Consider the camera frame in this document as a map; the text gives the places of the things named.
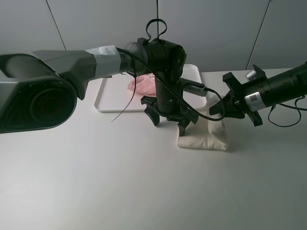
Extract cream white towel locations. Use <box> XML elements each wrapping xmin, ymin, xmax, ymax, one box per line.
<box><xmin>177</xmin><ymin>118</ymin><xmax>230</xmax><ymax>150</ymax></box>

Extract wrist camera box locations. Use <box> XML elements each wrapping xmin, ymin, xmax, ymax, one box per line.
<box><xmin>245</xmin><ymin>65</ymin><xmax>266</xmax><ymax>81</ymax></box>
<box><xmin>179</xmin><ymin>78</ymin><xmax>208</xmax><ymax>97</ymax></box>

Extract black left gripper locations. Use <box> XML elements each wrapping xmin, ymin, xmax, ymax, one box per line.
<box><xmin>141</xmin><ymin>71</ymin><xmax>199</xmax><ymax>137</ymax></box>

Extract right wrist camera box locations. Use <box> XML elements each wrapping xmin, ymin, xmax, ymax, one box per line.
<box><xmin>245</xmin><ymin>65</ymin><xmax>266</xmax><ymax>81</ymax></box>

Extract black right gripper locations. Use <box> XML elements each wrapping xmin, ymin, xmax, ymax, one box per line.
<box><xmin>209</xmin><ymin>72</ymin><xmax>266</xmax><ymax>127</ymax></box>

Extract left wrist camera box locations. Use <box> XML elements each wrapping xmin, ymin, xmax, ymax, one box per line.
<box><xmin>179</xmin><ymin>78</ymin><xmax>208</xmax><ymax>97</ymax></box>

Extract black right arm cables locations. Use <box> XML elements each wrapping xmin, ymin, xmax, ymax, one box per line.
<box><xmin>268</xmin><ymin>94</ymin><xmax>307</xmax><ymax>127</ymax></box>

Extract pink towel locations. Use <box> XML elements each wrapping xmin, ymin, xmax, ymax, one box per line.
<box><xmin>135</xmin><ymin>73</ymin><xmax>156</xmax><ymax>97</ymax></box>

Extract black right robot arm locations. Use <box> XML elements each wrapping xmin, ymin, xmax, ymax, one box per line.
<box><xmin>209</xmin><ymin>63</ymin><xmax>307</xmax><ymax>127</ymax></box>

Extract white rectangular plastic tray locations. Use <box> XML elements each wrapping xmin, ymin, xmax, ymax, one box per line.
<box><xmin>94</xmin><ymin>64</ymin><xmax>207</xmax><ymax>113</ymax></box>

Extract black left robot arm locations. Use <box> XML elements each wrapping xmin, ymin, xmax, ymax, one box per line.
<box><xmin>0</xmin><ymin>38</ymin><xmax>206</xmax><ymax>135</ymax></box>

